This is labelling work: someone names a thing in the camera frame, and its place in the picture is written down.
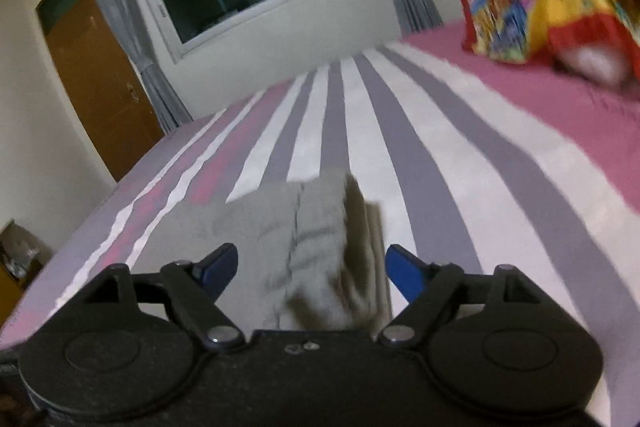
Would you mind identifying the grey pants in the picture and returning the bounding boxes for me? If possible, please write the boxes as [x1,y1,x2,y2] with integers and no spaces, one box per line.
[134,170,392,335]

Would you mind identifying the striped pink purple bedsheet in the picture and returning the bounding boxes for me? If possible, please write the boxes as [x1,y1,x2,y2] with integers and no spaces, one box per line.
[1,24,639,426]

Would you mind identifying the brown wooden door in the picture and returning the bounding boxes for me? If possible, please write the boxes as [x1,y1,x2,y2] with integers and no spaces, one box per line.
[37,0,164,181]

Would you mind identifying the colourful folded blanket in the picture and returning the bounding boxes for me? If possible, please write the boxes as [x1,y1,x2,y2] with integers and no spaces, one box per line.
[461,0,639,80]

